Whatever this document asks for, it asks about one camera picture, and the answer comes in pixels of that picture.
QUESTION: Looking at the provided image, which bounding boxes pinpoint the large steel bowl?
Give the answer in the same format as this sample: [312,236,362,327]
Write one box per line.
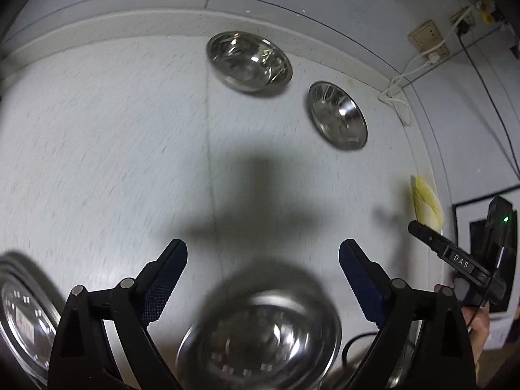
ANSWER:
[175,264,344,390]

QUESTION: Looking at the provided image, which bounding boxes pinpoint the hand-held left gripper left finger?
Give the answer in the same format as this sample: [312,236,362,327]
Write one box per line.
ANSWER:
[48,239,188,390]

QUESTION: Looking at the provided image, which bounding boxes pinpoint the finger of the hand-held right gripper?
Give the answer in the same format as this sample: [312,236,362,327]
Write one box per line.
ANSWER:
[408,220,448,258]

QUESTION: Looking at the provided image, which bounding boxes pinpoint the white power cable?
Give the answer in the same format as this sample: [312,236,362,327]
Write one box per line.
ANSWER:
[378,53,437,127]

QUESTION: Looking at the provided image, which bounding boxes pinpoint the black power cable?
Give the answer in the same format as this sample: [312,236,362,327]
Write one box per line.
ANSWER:
[459,32,520,189]

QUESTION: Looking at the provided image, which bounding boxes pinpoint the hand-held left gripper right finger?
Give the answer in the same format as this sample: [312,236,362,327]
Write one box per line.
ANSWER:
[338,239,477,390]

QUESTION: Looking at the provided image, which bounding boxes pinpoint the small flared steel bowl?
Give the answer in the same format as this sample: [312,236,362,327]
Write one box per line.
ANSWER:
[306,81,368,152]

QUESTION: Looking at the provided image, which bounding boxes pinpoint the steel plate without label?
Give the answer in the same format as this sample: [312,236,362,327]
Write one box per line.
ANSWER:
[0,264,61,383]

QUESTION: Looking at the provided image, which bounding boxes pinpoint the small steel plate with label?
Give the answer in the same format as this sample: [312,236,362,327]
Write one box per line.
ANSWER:
[0,280,58,374]

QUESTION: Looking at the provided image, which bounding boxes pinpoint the person's right hand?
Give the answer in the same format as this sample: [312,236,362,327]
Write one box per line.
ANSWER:
[463,306,490,362]

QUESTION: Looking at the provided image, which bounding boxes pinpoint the pale yellow cabbage piece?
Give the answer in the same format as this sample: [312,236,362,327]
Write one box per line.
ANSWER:
[410,175,446,229]

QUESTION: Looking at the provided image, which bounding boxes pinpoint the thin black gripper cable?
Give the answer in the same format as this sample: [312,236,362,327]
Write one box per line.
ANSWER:
[343,331,379,374]

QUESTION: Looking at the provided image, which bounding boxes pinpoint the beige wall socket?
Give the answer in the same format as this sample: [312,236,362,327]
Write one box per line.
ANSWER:
[449,7,476,35]
[408,19,442,51]
[426,41,451,61]

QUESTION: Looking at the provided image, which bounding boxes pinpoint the white microwave oven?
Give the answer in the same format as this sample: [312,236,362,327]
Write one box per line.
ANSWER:
[452,186,520,350]

